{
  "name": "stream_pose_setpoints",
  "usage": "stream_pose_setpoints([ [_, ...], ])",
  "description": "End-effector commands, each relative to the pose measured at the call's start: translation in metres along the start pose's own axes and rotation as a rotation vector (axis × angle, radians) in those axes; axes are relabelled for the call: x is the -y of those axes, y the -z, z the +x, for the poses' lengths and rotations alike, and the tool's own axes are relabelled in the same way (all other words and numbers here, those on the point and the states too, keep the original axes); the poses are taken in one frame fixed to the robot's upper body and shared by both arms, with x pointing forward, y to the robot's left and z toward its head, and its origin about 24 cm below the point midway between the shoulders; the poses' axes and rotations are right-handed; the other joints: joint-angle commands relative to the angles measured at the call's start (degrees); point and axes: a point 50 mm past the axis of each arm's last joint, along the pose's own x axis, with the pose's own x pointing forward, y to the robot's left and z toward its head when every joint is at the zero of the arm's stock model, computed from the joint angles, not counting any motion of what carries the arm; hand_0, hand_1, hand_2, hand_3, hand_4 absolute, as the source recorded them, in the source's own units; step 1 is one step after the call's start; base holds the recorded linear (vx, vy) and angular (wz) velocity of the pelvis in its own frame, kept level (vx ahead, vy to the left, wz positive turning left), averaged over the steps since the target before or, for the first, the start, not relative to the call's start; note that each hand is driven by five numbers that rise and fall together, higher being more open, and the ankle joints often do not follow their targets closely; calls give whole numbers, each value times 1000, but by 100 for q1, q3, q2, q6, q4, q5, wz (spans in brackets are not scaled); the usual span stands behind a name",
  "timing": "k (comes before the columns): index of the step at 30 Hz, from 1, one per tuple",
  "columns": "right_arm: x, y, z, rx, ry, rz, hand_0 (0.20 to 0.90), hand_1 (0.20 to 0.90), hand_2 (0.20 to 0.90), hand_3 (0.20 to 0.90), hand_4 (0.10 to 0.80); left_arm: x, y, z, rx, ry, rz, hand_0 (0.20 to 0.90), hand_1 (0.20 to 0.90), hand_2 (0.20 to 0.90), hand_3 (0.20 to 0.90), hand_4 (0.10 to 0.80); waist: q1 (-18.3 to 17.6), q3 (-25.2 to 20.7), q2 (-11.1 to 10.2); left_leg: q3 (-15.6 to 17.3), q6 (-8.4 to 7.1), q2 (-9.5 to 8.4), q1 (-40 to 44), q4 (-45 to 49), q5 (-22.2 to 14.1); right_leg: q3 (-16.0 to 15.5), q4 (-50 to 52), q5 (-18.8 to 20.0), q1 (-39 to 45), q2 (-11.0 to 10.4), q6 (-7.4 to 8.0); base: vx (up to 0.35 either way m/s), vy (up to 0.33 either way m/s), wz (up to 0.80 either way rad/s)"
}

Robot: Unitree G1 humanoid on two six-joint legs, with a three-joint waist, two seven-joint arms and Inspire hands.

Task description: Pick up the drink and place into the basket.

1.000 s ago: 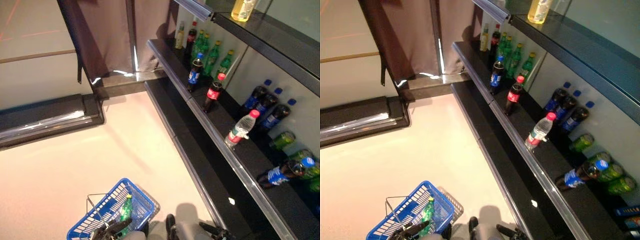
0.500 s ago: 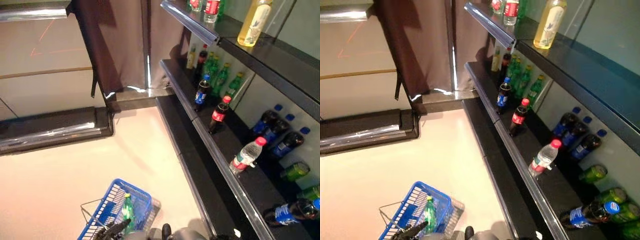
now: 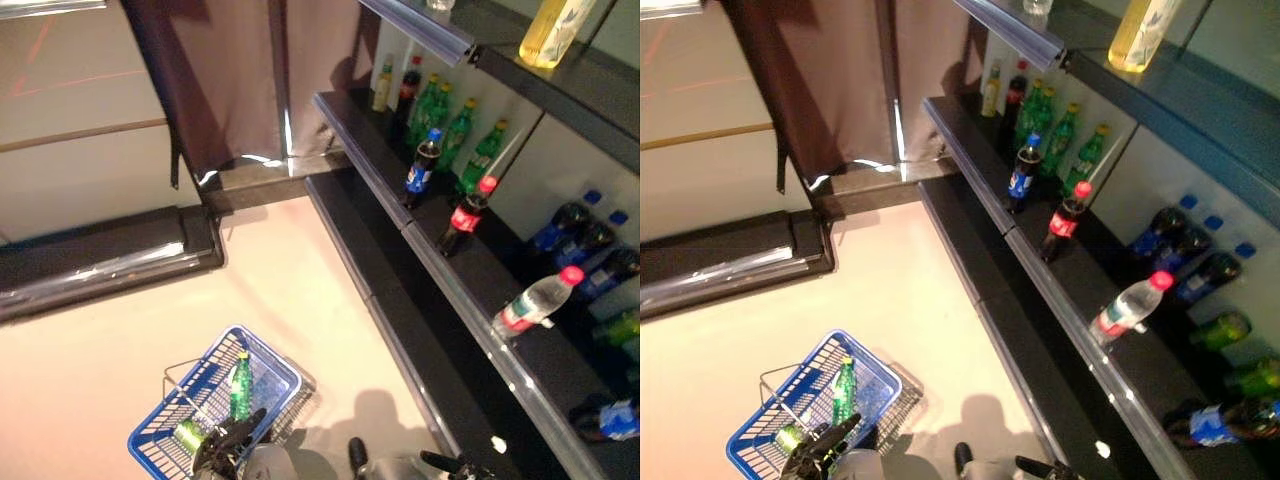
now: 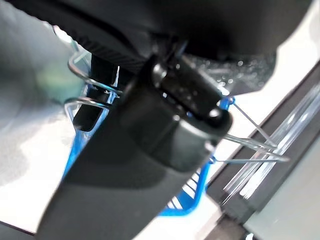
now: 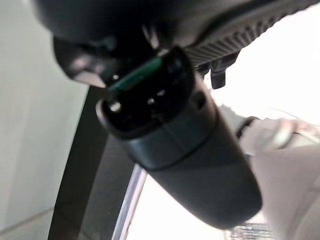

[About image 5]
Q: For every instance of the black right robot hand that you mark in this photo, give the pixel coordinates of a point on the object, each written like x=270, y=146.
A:
x=190, y=155

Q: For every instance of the black shelf plinth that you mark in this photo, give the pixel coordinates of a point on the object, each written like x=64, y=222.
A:
x=82, y=175

